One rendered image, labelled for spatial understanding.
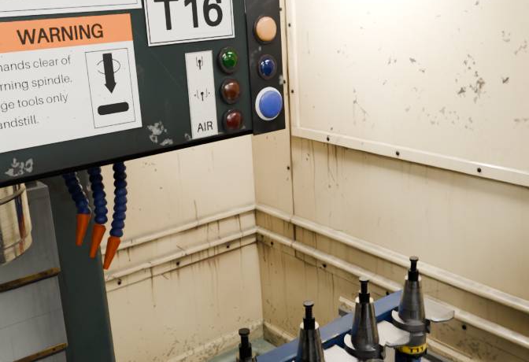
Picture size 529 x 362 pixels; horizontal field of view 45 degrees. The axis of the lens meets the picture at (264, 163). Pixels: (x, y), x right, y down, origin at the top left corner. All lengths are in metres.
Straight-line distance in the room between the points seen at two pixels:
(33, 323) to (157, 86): 0.82
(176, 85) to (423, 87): 0.90
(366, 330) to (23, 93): 0.62
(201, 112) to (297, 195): 1.23
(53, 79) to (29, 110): 0.03
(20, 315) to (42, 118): 0.80
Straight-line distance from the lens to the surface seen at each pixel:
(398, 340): 1.04
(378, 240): 1.66
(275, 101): 0.69
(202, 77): 0.64
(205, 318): 2.07
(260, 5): 0.68
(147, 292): 1.92
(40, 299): 1.34
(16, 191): 0.74
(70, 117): 0.59
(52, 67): 0.58
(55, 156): 0.59
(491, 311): 1.50
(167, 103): 0.63
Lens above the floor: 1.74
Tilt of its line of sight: 15 degrees down
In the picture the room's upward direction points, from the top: 3 degrees counter-clockwise
